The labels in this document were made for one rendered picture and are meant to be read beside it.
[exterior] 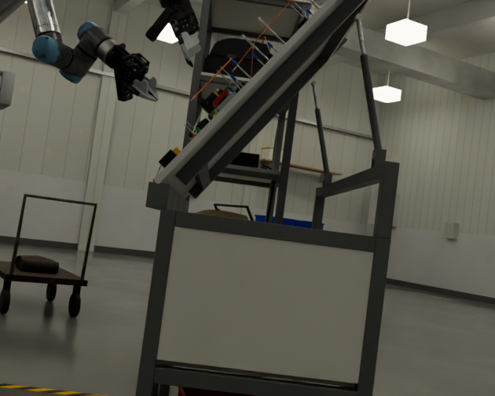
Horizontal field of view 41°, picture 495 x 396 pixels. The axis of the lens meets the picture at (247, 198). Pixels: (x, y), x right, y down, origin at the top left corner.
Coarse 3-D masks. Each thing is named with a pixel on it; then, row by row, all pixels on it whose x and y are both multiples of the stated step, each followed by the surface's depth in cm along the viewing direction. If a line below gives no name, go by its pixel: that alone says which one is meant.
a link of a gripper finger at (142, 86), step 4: (136, 80) 199; (144, 80) 197; (136, 84) 200; (140, 84) 199; (144, 84) 198; (136, 88) 200; (140, 88) 200; (144, 88) 198; (140, 92) 199; (144, 92) 199; (140, 96) 200; (144, 96) 199; (148, 96) 199; (152, 96) 200; (152, 100) 199; (156, 100) 199
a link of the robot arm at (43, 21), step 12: (36, 0) 199; (48, 0) 201; (36, 12) 198; (48, 12) 199; (36, 24) 198; (48, 24) 198; (36, 36) 198; (48, 36) 195; (60, 36) 200; (36, 48) 195; (48, 48) 193; (60, 48) 197; (48, 60) 196; (60, 60) 199
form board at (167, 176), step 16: (336, 0) 172; (320, 16) 171; (304, 32) 171; (288, 48) 171; (320, 48) 248; (272, 64) 170; (304, 64) 248; (256, 80) 170; (288, 80) 246; (240, 96) 169; (224, 112) 169; (208, 128) 169; (192, 144) 168; (176, 160) 168; (160, 176) 168
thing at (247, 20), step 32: (224, 0) 307; (256, 0) 296; (288, 0) 296; (224, 32) 350; (256, 32) 350; (288, 32) 343; (192, 96) 292; (192, 128) 292; (288, 128) 294; (288, 160) 293
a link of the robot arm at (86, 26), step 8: (88, 24) 207; (96, 24) 209; (80, 32) 207; (88, 32) 206; (96, 32) 206; (104, 32) 207; (80, 40) 208; (88, 40) 206; (96, 40) 205; (104, 40) 204; (88, 48) 206; (96, 48) 205; (96, 56) 209
